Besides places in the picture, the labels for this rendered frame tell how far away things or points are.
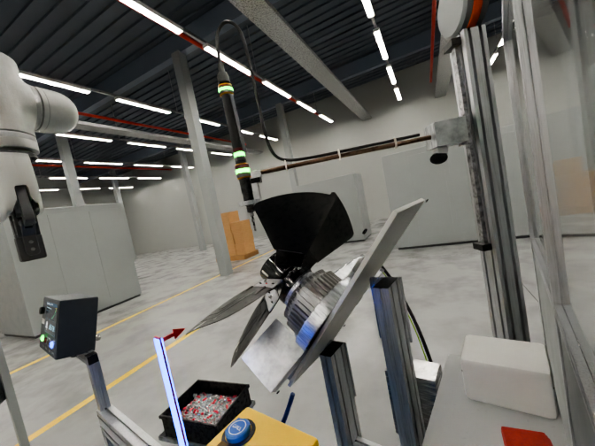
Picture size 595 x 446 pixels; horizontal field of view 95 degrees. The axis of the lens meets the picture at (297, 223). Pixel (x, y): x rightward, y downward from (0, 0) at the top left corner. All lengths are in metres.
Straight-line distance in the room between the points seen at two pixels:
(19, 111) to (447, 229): 6.10
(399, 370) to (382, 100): 12.79
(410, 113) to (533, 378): 12.53
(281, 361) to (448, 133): 0.81
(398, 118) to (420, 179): 7.21
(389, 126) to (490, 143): 12.15
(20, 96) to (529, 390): 1.12
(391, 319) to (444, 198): 5.43
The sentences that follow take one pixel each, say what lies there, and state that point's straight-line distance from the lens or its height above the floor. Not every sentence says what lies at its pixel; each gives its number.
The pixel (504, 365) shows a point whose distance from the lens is 0.84.
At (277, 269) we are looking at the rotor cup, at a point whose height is 1.22.
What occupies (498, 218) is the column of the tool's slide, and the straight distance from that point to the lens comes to 0.98.
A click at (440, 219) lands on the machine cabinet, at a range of 6.20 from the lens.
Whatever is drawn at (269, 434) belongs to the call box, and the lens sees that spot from 0.54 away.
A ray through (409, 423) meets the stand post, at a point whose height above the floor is 0.76.
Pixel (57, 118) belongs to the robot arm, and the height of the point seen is 1.65.
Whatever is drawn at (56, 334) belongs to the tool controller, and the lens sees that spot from 1.26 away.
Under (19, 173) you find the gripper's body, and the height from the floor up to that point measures 1.55.
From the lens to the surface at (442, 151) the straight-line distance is 0.94.
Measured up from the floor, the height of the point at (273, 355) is 1.00.
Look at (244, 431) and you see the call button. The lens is 0.55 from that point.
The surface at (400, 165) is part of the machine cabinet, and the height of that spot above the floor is 1.77.
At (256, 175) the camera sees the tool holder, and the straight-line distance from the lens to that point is 0.85.
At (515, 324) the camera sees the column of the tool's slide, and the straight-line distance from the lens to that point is 1.08.
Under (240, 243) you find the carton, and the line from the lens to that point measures 9.07.
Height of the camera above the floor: 1.42
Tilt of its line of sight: 4 degrees down
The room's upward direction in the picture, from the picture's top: 11 degrees counter-clockwise
